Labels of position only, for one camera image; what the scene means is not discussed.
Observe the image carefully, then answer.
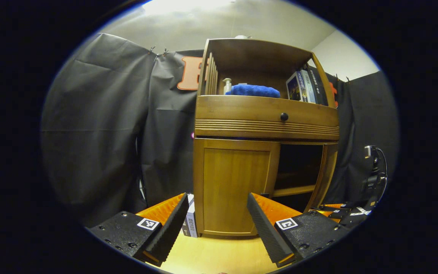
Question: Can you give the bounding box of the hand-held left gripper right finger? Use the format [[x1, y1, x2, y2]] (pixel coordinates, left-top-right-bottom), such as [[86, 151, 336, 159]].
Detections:
[[246, 193, 351, 268]]

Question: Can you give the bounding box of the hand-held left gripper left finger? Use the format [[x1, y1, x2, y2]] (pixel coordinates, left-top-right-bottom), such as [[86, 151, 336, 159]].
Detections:
[[89, 193, 189, 267]]

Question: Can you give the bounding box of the wooden double-door shoe cabinet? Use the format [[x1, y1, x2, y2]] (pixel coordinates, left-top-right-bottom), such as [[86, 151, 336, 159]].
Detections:
[[192, 38, 340, 238]]

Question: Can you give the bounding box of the white and black box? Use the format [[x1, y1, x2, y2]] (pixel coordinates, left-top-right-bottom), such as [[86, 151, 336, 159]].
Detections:
[[182, 193, 198, 238]]

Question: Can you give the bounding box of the grey spine book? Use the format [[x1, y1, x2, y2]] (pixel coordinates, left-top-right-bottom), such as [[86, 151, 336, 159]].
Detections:
[[297, 70, 316, 104]]

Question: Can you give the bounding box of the wooden ribbed drawer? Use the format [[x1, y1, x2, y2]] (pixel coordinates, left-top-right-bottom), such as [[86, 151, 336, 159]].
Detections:
[[195, 95, 340, 142]]

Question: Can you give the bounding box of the black backdrop cloth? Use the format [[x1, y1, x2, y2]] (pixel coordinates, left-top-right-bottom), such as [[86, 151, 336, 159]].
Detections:
[[41, 32, 399, 229]]

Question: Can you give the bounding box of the blue fluffy towel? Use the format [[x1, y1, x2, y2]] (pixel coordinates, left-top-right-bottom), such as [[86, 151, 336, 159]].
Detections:
[[225, 84, 281, 99]]

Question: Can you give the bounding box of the ceiling light panel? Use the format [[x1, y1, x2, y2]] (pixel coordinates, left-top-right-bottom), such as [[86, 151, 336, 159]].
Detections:
[[143, 0, 236, 16]]

